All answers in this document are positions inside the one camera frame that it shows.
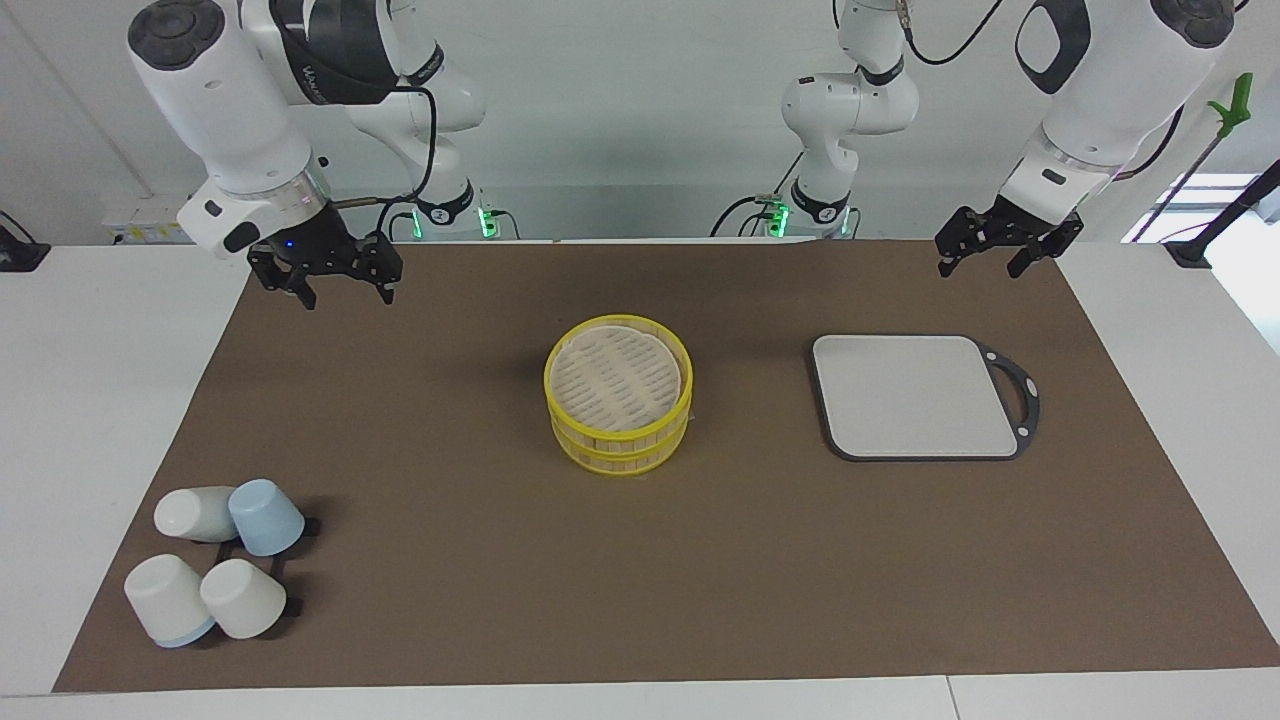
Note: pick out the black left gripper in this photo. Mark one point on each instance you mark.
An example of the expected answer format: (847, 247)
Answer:
(1000, 225)

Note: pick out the black pole stand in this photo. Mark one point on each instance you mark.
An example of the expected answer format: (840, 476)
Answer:
(1190, 250)

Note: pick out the green clip on thin rod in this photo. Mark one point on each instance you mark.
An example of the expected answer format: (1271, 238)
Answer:
(1238, 100)

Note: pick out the white box yellow labels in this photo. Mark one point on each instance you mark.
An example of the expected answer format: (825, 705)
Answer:
(140, 232)

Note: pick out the yellow bamboo steamer basket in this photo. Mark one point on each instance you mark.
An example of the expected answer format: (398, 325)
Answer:
(615, 455)

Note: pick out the light blue plastic cup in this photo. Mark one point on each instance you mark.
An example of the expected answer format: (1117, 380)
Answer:
(265, 515)

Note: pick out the brown table mat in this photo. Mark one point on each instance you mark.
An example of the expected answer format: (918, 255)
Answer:
(700, 560)

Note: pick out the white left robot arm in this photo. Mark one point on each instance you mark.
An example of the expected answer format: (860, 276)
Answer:
(1100, 90)

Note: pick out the black table clamp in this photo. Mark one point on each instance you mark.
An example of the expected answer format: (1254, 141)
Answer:
(20, 258)

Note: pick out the white cutting board grey rim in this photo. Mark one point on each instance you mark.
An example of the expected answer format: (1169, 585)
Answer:
(910, 395)

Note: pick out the white plastic cup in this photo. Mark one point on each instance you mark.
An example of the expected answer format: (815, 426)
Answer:
(190, 513)
(243, 600)
(165, 600)

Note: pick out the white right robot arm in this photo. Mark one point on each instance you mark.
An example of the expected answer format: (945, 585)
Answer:
(220, 110)

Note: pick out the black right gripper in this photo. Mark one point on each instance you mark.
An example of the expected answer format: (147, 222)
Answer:
(320, 250)

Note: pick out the yellow bamboo steamer lid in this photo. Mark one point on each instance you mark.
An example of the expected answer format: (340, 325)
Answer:
(615, 375)

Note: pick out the black cup rack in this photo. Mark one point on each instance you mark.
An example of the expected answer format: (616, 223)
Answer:
(293, 607)

